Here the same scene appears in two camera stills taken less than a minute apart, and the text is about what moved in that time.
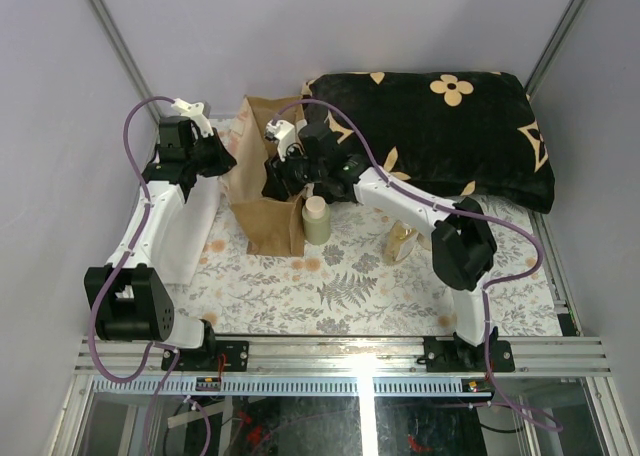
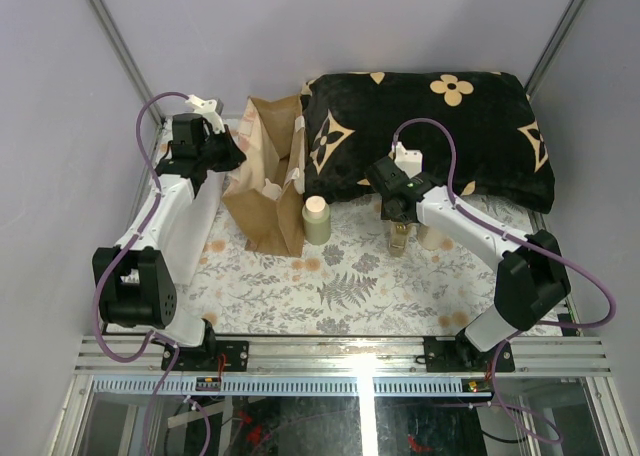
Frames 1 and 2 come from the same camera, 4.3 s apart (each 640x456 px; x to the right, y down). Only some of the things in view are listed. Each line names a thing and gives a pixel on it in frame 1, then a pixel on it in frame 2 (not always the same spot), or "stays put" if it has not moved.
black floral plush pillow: (446, 133) stays put
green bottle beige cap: (316, 215) stays put
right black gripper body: (297, 172) to (388, 215)
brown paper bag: (270, 226) stays put
